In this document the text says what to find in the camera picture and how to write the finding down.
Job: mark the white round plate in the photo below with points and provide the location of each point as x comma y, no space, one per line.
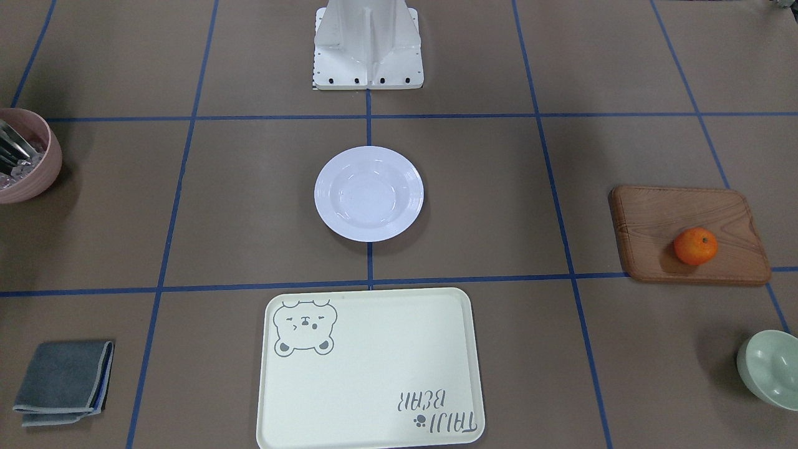
369,194

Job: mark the orange mandarin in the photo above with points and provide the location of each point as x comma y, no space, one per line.
695,246

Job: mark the cream bear tray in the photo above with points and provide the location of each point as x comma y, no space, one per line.
370,369

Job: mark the wooden cutting board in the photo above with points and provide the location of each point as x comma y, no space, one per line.
648,218

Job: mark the folded grey cloth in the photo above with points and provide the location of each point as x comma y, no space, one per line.
65,382

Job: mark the pink bowl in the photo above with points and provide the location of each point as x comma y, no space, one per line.
36,130

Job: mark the clear ice cubes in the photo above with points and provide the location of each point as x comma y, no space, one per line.
25,168

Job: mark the metal scoop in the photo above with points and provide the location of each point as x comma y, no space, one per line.
16,140

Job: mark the light green bowl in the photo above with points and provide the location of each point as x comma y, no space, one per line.
767,364

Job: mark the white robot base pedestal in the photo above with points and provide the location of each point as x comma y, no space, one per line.
367,45

